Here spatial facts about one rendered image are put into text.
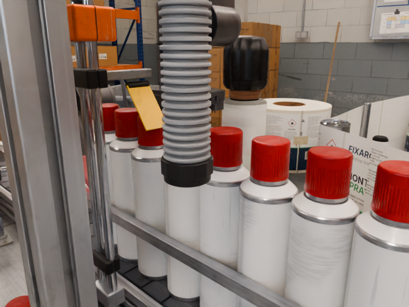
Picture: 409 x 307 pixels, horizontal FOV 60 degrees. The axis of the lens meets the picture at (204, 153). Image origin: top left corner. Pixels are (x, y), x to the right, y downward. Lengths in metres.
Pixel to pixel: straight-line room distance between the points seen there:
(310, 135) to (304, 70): 4.25
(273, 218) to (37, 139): 0.19
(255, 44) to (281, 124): 0.24
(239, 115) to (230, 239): 0.33
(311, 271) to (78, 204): 0.19
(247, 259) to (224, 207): 0.05
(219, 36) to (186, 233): 0.26
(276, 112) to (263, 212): 0.53
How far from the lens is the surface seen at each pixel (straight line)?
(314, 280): 0.30
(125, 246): 0.50
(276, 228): 0.31
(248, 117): 0.64
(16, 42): 0.27
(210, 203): 0.34
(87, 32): 0.34
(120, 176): 0.46
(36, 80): 0.28
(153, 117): 0.39
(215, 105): 0.45
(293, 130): 0.82
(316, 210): 0.28
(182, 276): 0.42
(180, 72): 0.21
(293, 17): 5.16
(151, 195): 0.42
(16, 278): 0.63
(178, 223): 0.39
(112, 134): 0.49
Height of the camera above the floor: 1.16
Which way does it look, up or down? 17 degrees down
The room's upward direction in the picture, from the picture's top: straight up
